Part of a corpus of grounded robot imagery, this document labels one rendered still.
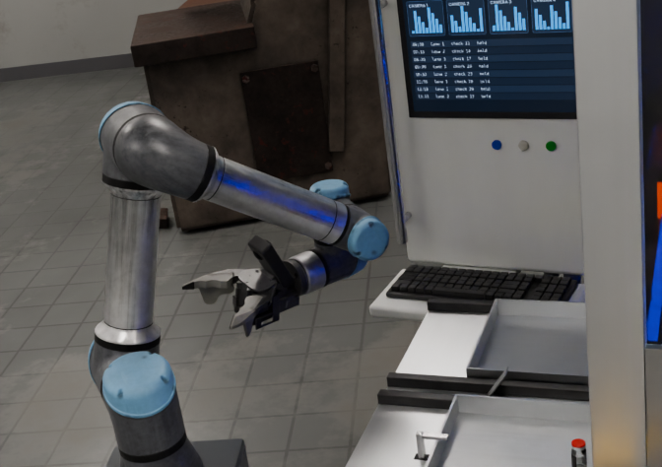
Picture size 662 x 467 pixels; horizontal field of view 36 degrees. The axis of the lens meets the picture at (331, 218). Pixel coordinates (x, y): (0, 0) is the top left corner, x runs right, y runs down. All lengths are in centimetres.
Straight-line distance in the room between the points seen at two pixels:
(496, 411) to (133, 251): 66
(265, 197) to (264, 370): 209
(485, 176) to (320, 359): 159
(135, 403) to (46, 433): 198
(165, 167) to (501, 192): 93
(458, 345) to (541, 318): 18
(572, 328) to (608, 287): 75
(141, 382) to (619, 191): 88
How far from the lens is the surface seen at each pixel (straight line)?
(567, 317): 198
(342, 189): 184
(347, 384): 353
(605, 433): 129
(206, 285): 181
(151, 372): 171
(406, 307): 222
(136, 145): 160
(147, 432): 171
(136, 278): 176
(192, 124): 483
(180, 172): 158
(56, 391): 389
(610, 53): 109
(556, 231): 228
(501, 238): 232
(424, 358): 188
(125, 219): 173
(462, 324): 198
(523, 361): 184
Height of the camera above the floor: 183
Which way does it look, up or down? 22 degrees down
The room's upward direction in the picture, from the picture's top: 8 degrees counter-clockwise
